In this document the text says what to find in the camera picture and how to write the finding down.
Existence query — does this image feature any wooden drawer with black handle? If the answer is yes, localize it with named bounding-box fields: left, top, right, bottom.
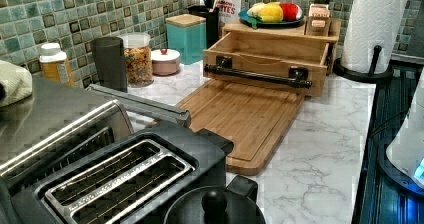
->
left=203, top=31, right=329, bottom=96

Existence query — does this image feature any wooden drawer cabinet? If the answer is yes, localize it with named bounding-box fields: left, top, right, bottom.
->
left=222, top=17, right=341, bottom=74

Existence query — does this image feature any bamboo cutting board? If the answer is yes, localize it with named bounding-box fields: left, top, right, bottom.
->
left=177, top=80, right=304, bottom=176

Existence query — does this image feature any teal canister with wooden lid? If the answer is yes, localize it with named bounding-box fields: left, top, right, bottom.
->
left=165, top=14, right=207, bottom=65

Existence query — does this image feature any clear cereal jar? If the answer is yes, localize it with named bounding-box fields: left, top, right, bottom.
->
left=120, top=33, right=153, bottom=88

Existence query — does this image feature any black utensil holder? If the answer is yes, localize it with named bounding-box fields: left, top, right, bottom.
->
left=187, top=5, right=219, bottom=47

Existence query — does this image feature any teal plate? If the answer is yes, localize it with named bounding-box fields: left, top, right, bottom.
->
left=238, top=10, right=304, bottom=29

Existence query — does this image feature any black slot toaster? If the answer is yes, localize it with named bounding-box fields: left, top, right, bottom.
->
left=11, top=121, right=233, bottom=224

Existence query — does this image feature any white cereal box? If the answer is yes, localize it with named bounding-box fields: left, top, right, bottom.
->
left=216, top=0, right=243, bottom=35

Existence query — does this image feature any yellow plush fruit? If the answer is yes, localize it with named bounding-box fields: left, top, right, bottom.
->
left=247, top=3, right=283, bottom=23

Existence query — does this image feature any dark grey cylinder canister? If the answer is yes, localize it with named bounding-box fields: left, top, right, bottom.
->
left=91, top=37, right=127, bottom=92

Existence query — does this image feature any red plush fruit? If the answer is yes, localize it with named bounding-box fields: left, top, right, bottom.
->
left=280, top=3, right=302, bottom=21

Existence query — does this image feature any small wooden card box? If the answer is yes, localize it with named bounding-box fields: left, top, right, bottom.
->
left=305, top=3, right=331, bottom=36

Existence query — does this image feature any black paper towel holder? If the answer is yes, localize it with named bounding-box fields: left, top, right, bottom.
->
left=333, top=45, right=393, bottom=84

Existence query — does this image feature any orange bottle with white cap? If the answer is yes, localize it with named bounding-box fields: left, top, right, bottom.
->
left=39, top=43, right=74, bottom=87

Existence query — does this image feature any white paper towel roll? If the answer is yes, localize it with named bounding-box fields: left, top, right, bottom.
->
left=341, top=0, right=407, bottom=73

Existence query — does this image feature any black dish rack mat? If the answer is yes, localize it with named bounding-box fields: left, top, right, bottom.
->
left=351, top=65, right=424, bottom=224

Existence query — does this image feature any white folded cloth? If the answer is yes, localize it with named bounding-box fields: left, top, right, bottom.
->
left=0, top=60, right=33, bottom=107

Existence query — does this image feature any white appliance on right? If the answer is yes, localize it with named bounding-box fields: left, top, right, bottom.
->
left=386, top=75, right=424, bottom=188

